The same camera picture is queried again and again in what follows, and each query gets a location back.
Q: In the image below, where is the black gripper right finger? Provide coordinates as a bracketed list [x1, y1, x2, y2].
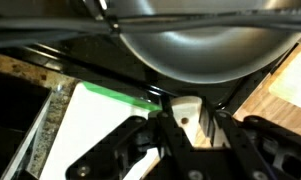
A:
[199, 99, 301, 180]

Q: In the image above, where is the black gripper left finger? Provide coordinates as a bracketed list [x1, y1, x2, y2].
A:
[65, 111, 195, 180]

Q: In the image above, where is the wooden spoon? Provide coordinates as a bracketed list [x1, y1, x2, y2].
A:
[171, 95, 224, 149]

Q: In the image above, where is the black electric stove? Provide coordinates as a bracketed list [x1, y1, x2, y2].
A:
[0, 0, 301, 112]

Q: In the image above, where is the steel pot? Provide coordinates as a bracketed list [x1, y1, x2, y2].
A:
[0, 0, 108, 21]

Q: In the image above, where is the white cutting board green edge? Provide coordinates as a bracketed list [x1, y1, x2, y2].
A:
[39, 81, 164, 180]

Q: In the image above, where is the white towel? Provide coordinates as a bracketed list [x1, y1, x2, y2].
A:
[268, 49, 301, 113]

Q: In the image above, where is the black frying pan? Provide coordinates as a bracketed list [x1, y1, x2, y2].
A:
[119, 0, 301, 84]

